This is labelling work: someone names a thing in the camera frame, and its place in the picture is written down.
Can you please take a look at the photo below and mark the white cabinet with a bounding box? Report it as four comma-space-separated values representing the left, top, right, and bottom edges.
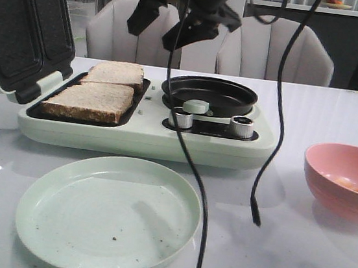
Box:
180, 0, 246, 73

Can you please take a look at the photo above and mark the green breakfast maker base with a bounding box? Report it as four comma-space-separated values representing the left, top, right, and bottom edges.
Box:
18, 79, 276, 169

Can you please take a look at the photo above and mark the black round frying pan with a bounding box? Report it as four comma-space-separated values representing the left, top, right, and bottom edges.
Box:
161, 75, 258, 118

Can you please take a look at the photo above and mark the grey upholstered chair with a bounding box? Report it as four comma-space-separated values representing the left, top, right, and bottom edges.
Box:
86, 0, 180, 67
215, 16, 334, 87

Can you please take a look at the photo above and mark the bread slice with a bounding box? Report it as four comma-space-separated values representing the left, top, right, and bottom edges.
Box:
41, 82, 134, 124
80, 60, 144, 93

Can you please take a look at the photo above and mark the right grey upholstered chair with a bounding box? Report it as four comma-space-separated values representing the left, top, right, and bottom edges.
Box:
215, 16, 334, 87

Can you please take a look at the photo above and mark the fruit bowl on counter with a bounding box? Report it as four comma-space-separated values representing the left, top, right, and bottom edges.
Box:
322, 0, 352, 10

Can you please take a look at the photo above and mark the left silver control knob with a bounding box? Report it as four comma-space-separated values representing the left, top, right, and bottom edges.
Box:
168, 106, 194, 129

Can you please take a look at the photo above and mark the right silver control knob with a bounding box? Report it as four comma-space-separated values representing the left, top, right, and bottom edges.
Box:
229, 116, 254, 139

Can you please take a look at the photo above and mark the silver control knob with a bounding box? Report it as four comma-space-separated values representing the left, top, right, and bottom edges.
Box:
229, 116, 254, 139
168, 106, 194, 129

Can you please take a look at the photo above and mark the left grey upholstered chair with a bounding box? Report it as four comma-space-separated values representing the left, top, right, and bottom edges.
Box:
86, 0, 180, 67

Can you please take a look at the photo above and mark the black cable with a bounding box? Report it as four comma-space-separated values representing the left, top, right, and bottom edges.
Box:
142, 0, 237, 268
220, 0, 324, 232

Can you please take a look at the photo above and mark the pale green round plate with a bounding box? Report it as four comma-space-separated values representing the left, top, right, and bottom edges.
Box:
15, 156, 202, 268

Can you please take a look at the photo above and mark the green sandwich maker lid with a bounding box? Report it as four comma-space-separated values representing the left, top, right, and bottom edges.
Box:
0, 0, 75, 104

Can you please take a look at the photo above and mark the black cable left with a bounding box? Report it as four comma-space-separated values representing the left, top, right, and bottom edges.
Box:
142, 0, 237, 268

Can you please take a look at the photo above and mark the black cable right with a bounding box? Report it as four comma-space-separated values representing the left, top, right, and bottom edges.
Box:
220, 0, 324, 232

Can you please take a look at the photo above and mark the pink bowl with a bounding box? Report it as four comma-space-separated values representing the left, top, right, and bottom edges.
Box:
304, 143, 358, 223

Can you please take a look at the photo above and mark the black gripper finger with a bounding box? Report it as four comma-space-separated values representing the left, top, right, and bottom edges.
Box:
127, 0, 167, 36

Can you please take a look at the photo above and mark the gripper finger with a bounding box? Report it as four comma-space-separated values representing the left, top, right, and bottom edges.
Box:
162, 12, 219, 51

